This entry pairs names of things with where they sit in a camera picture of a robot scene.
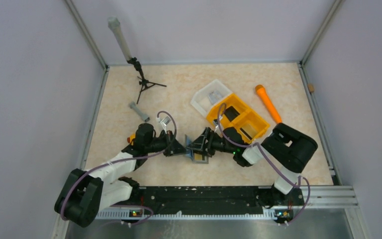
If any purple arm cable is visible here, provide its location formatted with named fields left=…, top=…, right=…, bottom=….
left=216, top=103, right=311, bottom=226
left=60, top=110, right=178, bottom=227

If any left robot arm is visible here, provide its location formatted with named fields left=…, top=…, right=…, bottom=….
left=54, top=123, right=187, bottom=228

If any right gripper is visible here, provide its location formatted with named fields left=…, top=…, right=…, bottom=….
left=187, top=127, right=236, bottom=158

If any grey leather card holder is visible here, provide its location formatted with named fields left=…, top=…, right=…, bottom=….
left=185, top=135, right=209, bottom=164

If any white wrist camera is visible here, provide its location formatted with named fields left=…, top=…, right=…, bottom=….
left=213, top=114, right=224, bottom=131
left=157, top=116, right=171, bottom=131

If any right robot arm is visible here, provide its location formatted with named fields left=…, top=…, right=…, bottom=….
left=186, top=123, right=318, bottom=205

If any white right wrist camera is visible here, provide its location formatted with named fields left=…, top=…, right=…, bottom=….
left=213, top=114, right=224, bottom=131

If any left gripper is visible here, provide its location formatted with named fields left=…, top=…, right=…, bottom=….
left=146, top=130, right=189, bottom=157

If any yellow toy brick car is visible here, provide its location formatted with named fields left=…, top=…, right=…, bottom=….
left=127, top=133, right=136, bottom=145

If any white plastic bin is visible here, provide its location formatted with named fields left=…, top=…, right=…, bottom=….
left=190, top=79, right=232, bottom=118

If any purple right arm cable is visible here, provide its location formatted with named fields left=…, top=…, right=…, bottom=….
left=216, top=103, right=311, bottom=226

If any orange card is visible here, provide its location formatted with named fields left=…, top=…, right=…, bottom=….
left=192, top=154, right=208, bottom=164

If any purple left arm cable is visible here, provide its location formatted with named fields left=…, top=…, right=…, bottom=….
left=60, top=110, right=178, bottom=227

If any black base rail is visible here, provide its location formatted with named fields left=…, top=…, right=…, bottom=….
left=116, top=186, right=305, bottom=215

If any black mini tripod with tube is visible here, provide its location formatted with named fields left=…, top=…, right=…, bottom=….
left=107, top=16, right=167, bottom=104

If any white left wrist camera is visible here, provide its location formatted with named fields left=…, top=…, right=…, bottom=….
left=157, top=116, right=171, bottom=131

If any grey plastic bolt tool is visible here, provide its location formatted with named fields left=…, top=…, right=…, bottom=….
left=128, top=102, right=150, bottom=122

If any black card in yellow bin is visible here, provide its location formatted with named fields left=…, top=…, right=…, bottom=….
left=224, top=106, right=240, bottom=122

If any yellow plastic bin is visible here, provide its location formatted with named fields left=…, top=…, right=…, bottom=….
left=206, top=93, right=270, bottom=143

